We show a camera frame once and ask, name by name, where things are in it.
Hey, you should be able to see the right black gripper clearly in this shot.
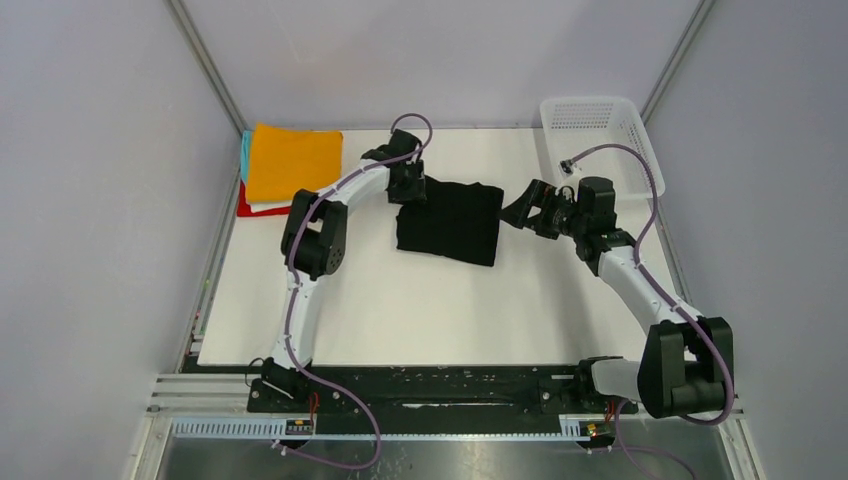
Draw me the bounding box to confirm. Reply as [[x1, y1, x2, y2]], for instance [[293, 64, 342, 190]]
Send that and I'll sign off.
[[496, 179, 587, 241]]

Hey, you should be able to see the black t shirt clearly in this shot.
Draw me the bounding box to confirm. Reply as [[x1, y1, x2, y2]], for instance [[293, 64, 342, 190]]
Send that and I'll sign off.
[[396, 177, 504, 267]]

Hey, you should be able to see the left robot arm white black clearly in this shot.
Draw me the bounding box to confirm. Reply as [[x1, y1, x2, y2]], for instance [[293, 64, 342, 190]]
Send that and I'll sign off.
[[261, 128, 429, 411]]

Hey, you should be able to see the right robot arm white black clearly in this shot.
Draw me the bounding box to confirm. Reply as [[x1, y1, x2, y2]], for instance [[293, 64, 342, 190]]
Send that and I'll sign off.
[[499, 176, 735, 424]]

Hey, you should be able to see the white plastic basket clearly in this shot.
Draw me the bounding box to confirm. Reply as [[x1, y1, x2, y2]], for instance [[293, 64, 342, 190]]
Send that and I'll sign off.
[[539, 96, 665, 202]]

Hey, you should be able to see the folded orange t shirt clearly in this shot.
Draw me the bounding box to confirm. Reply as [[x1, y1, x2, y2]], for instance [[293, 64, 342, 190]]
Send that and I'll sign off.
[[245, 123, 343, 205]]

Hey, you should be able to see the folded white t shirt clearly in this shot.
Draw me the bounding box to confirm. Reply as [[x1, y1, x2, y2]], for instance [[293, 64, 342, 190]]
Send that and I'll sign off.
[[243, 184, 299, 215]]

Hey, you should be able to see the folded red t shirt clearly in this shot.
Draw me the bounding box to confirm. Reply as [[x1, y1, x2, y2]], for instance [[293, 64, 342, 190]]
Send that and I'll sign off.
[[236, 182, 293, 219]]

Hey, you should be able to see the folded cyan t shirt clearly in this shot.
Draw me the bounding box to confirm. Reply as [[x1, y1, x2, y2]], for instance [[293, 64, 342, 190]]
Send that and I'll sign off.
[[239, 130, 253, 185]]

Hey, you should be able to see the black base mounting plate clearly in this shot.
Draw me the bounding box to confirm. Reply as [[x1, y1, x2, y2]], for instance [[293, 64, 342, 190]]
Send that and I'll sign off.
[[247, 365, 619, 433]]

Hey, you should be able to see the white slotted cable duct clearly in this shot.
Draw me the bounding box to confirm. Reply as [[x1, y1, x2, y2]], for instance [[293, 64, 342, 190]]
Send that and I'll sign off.
[[170, 415, 593, 442]]

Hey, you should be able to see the aluminium frame rail right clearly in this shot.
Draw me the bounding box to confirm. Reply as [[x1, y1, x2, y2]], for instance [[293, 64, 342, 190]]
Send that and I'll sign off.
[[640, 0, 717, 125]]

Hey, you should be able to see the aluminium frame rail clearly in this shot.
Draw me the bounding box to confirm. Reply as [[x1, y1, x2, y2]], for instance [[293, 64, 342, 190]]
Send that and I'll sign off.
[[640, 0, 717, 125], [164, 0, 248, 134]]

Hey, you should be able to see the aluminium frame rail left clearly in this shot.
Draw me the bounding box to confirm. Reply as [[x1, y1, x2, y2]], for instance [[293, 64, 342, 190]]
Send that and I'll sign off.
[[164, 0, 248, 134]]

